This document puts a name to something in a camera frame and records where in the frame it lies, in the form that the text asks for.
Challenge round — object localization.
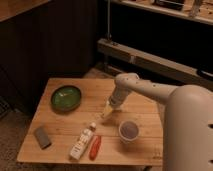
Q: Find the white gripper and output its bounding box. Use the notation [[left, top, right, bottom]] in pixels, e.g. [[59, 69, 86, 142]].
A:
[[101, 86, 129, 119]]

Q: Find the grey metal beam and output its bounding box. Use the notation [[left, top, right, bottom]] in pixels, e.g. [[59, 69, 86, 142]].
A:
[[97, 38, 213, 91]]

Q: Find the green ceramic bowl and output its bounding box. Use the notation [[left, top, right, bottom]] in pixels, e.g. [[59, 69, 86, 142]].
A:
[[50, 85, 82, 112]]

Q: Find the white tube bottle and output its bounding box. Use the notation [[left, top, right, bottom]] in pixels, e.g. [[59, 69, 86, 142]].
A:
[[69, 122, 96, 160]]

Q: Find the metal vertical pole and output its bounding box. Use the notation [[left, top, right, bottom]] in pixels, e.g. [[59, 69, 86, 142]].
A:
[[107, 0, 111, 41]]

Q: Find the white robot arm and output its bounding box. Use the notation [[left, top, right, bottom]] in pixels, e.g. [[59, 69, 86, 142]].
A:
[[101, 73, 213, 171]]

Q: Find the grey sponge block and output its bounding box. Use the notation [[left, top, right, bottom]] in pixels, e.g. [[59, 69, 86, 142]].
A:
[[34, 127, 52, 149]]

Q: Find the wooden table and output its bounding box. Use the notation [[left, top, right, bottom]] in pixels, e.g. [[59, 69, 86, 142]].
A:
[[17, 78, 162, 166]]

